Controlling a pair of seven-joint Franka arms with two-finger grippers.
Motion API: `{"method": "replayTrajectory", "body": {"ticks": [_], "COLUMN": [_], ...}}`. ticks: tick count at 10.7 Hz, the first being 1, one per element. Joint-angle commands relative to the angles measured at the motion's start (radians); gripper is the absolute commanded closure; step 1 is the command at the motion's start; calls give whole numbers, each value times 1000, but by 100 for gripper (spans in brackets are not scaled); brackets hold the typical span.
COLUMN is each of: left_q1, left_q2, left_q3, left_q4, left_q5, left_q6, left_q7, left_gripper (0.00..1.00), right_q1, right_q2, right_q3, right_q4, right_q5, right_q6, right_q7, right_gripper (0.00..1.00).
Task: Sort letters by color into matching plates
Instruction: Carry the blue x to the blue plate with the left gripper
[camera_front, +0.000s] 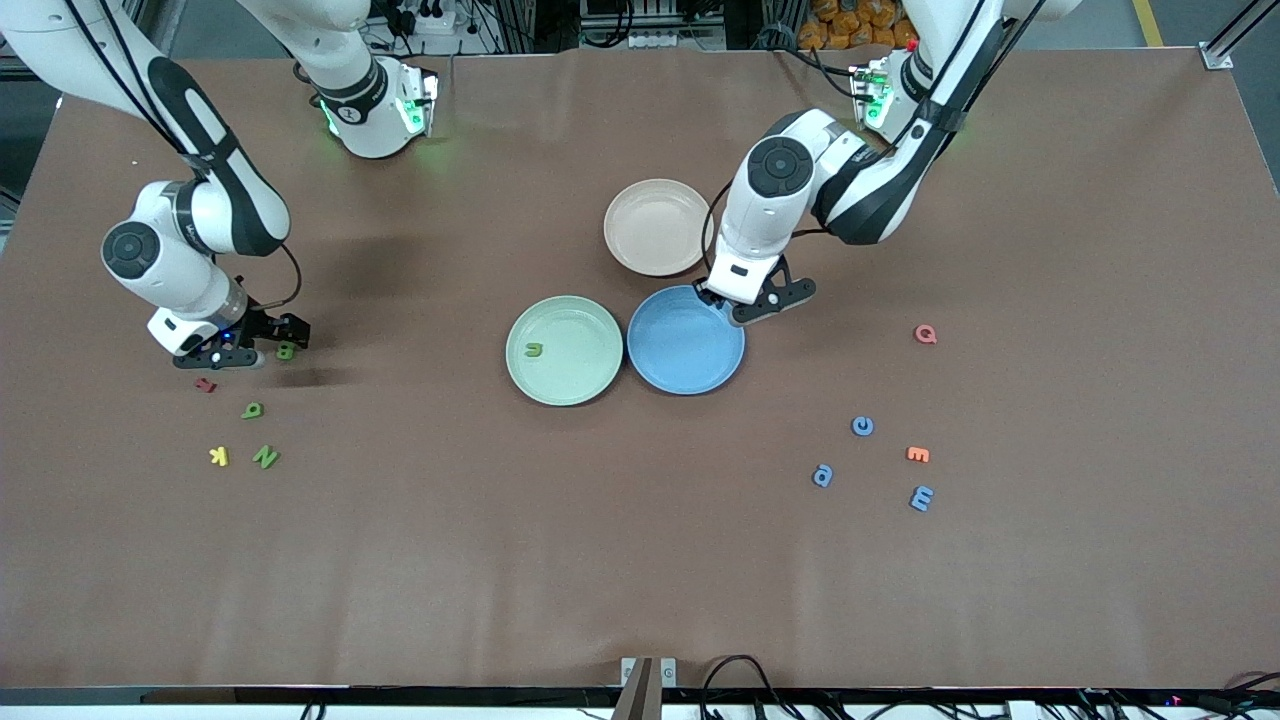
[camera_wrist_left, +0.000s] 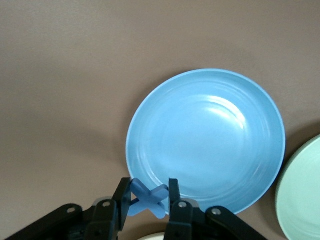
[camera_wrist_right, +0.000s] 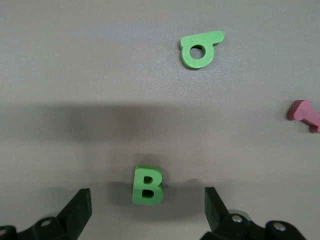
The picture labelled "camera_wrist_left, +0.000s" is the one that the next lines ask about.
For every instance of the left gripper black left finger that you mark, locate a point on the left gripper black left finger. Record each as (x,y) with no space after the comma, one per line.
(125,195)

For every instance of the blue foam letter x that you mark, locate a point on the blue foam letter x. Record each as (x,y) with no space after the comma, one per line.
(148,200)

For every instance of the green plate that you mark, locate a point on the green plate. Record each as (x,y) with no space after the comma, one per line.
(302,190)

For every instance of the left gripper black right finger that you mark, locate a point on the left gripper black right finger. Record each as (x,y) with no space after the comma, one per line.
(175,197)

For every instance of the blue plate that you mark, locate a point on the blue plate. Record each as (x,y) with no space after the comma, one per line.
(207,140)

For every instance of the beige plate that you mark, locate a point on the beige plate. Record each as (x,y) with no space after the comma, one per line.
(152,237)

